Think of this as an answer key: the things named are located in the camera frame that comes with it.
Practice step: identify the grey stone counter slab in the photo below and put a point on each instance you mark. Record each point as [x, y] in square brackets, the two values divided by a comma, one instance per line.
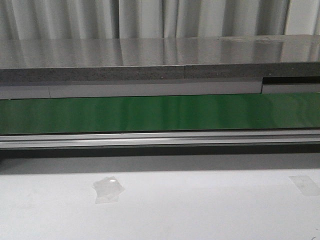
[90, 60]

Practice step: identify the clear tape patch left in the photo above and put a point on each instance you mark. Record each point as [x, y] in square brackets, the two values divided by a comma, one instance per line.
[107, 190]

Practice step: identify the green conveyor belt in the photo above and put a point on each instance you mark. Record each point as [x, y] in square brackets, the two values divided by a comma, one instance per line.
[160, 113]

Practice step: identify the grey panel under counter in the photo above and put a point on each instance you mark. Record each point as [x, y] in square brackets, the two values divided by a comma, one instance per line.
[170, 87]

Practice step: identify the clear tape strip right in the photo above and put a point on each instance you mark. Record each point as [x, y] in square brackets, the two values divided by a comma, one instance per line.
[306, 185]

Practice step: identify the white pleated curtain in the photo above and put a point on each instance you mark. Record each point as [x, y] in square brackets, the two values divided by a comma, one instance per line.
[128, 19]

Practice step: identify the aluminium conveyor side rail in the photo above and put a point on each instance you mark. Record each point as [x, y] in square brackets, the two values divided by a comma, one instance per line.
[216, 137]

